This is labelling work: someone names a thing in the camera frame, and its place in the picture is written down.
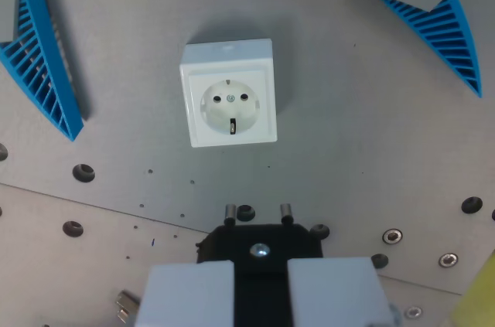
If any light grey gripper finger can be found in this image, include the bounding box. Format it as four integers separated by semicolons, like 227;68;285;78
287;257;400;327
133;260;236;327

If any black two-pin power plug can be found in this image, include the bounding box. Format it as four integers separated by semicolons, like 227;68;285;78
195;203;325;327

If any small silver metal block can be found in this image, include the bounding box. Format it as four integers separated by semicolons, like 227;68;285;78
114;290;142;324

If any yellow plastic block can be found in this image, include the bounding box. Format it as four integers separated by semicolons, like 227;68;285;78
449;249;495;327

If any blue ribbed plastic wedge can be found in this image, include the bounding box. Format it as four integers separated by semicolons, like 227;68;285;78
377;0;483;99
0;0;85;143

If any white wall socket box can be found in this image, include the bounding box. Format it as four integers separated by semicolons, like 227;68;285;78
179;37;278;149

